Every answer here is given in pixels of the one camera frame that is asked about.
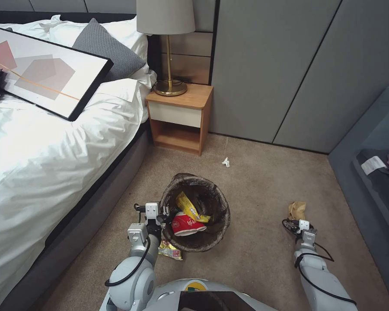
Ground crumpled brown paper bag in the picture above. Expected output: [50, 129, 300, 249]
[287, 201, 307, 221]

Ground white duvet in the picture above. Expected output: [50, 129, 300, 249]
[0, 75, 158, 297]

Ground yellow snack wrapper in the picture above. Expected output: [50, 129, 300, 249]
[176, 190, 211, 223]

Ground dark grey bed frame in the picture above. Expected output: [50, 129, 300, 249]
[0, 123, 153, 311]

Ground grey blue sofa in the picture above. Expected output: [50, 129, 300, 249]
[327, 85, 389, 311]

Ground wooden nightstand with white drawer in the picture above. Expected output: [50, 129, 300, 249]
[145, 83, 214, 156]

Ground dark seat cushion white label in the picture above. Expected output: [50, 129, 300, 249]
[353, 146, 389, 227]

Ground white pillow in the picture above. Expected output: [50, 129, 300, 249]
[0, 14, 149, 69]

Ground black lamp power cable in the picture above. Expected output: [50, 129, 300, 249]
[151, 76, 191, 95]

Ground brass table lamp grey shade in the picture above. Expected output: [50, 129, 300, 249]
[136, 0, 196, 97]

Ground round bin with black liner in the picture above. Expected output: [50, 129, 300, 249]
[159, 173, 231, 253]

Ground white robot front shell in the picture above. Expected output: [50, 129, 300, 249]
[107, 278, 279, 311]

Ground gold foil snack wrapper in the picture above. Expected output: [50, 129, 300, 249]
[158, 239, 184, 262]

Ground grey knitted pillow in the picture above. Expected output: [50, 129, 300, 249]
[72, 18, 147, 82]

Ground black framed abstract picture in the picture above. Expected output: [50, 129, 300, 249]
[0, 24, 115, 122]

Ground red and white paper cup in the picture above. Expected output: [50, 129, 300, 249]
[171, 212, 207, 237]

